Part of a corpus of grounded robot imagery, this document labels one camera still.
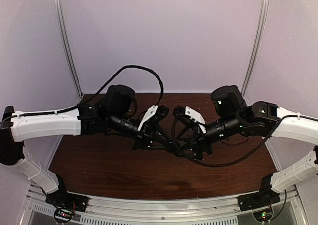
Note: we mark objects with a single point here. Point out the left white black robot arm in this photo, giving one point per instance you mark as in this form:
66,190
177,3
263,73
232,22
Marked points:
110,113

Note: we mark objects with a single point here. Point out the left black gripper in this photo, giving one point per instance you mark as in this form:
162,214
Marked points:
145,133

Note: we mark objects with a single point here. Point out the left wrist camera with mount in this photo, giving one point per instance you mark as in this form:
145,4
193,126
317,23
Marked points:
153,114

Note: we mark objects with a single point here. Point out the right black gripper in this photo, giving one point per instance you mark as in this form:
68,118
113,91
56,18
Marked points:
197,136

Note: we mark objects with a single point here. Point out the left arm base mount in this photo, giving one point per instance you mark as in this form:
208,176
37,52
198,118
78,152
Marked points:
66,206

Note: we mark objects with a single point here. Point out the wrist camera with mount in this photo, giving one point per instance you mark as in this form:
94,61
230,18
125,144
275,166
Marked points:
189,116
153,114

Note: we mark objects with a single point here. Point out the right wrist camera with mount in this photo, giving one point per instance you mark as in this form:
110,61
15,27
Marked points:
189,116

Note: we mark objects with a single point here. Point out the right aluminium frame post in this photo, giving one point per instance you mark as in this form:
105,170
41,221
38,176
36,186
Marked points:
263,13

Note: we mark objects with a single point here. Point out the aluminium frame post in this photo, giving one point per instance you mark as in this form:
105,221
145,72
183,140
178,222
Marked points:
263,13
66,47

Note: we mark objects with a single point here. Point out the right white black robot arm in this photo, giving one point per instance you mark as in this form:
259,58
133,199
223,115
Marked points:
260,119

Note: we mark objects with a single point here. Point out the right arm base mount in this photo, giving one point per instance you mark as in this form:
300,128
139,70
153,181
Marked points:
260,203

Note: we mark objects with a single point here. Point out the left aluminium frame post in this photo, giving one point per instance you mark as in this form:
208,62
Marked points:
66,47

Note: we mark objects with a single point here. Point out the front aluminium rail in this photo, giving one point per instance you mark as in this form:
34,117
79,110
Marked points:
223,210

